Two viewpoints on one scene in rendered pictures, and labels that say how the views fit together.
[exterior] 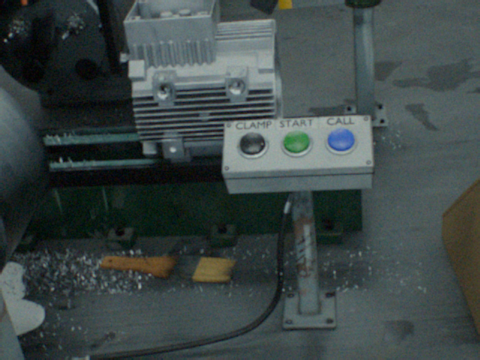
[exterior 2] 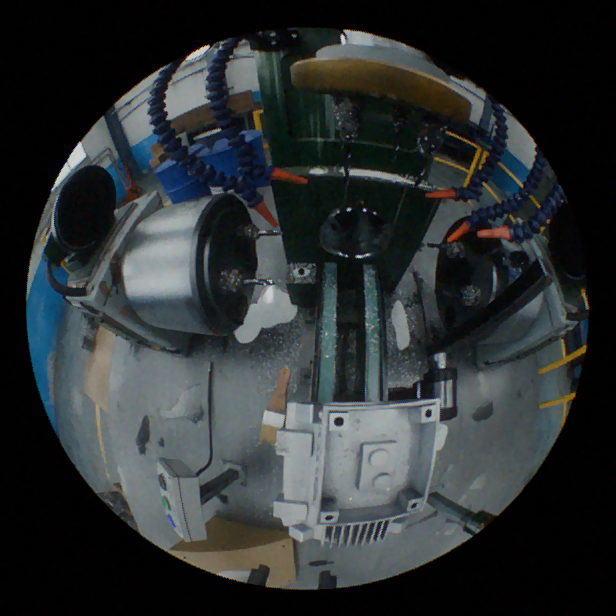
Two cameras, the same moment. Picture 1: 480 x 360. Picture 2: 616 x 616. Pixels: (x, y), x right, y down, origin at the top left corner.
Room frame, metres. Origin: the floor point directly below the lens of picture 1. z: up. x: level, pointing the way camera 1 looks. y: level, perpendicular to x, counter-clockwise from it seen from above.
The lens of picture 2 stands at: (1.03, 0.13, 1.30)
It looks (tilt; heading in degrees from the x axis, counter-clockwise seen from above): 65 degrees down; 91
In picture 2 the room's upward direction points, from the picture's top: 6 degrees counter-clockwise
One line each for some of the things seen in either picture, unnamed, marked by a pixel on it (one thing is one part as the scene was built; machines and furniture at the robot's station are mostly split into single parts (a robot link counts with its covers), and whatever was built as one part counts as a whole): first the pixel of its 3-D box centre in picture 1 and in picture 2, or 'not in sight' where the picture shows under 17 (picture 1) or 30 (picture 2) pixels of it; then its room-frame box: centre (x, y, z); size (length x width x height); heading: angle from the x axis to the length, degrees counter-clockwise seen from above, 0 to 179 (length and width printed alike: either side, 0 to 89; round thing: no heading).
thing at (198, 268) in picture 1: (166, 266); (276, 407); (0.93, 0.12, 0.80); 0.21 x 0.05 x 0.01; 73
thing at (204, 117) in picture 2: not in sight; (204, 129); (-0.87, 4.91, 0.71); 2.21 x 0.95 x 1.43; 176
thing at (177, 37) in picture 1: (175, 31); (372, 461); (1.08, 0.06, 1.11); 0.12 x 0.11 x 0.07; 82
